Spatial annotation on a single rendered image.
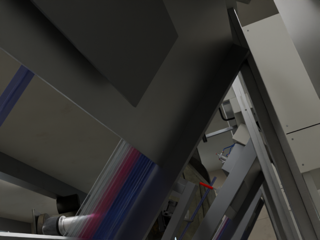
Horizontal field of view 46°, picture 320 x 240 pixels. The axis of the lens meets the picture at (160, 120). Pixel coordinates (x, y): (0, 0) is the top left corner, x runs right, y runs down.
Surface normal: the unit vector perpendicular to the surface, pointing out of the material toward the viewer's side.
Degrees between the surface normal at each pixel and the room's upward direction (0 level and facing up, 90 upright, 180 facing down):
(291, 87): 90
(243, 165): 90
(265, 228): 90
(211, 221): 90
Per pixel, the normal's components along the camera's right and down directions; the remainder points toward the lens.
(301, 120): -0.28, -0.32
